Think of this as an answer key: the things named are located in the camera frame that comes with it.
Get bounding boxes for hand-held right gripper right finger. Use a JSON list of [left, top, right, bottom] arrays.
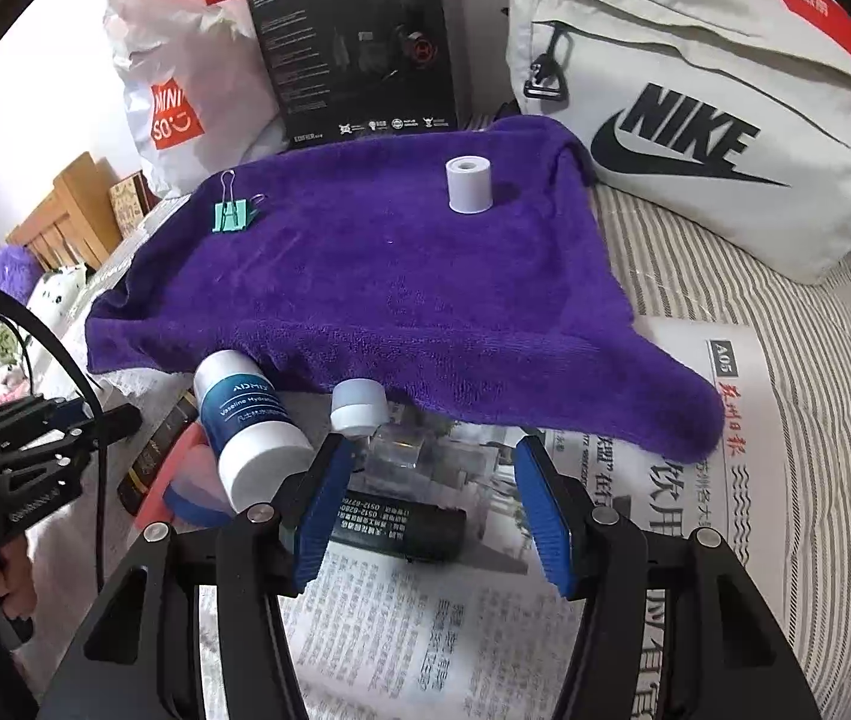
[[513, 436, 823, 720]]

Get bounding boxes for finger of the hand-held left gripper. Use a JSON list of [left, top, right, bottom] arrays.
[[0, 394, 98, 460], [0, 403, 145, 482]]

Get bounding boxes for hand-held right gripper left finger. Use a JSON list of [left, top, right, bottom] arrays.
[[39, 431, 359, 720]]

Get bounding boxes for black and gold tube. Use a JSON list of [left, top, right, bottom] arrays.
[[116, 390, 202, 517]]

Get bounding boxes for black lighter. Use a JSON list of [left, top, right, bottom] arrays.
[[327, 491, 467, 563]]

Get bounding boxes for pink tube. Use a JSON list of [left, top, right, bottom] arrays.
[[133, 420, 205, 537]]

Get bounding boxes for small translucent white box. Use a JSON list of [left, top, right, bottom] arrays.
[[365, 424, 434, 492]]

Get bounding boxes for blue and white lotion bottle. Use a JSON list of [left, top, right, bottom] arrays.
[[193, 350, 315, 512]]

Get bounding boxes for white plush toy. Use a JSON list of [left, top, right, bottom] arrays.
[[24, 266, 89, 323]]

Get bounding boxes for purple plush toy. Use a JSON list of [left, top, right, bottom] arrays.
[[0, 244, 40, 308]]

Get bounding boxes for newspaper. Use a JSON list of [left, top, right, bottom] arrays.
[[200, 315, 771, 720]]

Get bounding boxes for wooden headboard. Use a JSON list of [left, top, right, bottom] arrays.
[[5, 151, 122, 271]]

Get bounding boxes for brown patterned box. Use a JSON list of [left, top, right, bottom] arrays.
[[109, 171, 157, 235]]

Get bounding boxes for purple towel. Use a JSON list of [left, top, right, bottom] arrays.
[[84, 114, 726, 464]]

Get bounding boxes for green binder clip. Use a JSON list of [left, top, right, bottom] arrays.
[[209, 171, 267, 235]]

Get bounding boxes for striped bed sheet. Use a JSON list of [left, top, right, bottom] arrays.
[[462, 112, 851, 720]]

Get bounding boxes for white tape roll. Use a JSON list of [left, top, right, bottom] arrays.
[[445, 157, 495, 214]]

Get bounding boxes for white plastic shopping bag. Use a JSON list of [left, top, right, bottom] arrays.
[[103, 0, 284, 200]]

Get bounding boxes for black headphone box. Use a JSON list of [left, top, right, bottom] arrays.
[[243, 0, 460, 143]]

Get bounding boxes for white canvas bag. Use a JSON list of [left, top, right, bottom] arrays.
[[506, 0, 851, 286]]

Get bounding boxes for thick black cable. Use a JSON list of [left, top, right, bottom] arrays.
[[0, 270, 109, 601]]

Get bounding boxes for thin black cable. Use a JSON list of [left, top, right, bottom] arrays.
[[0, 306, 49, 400]]

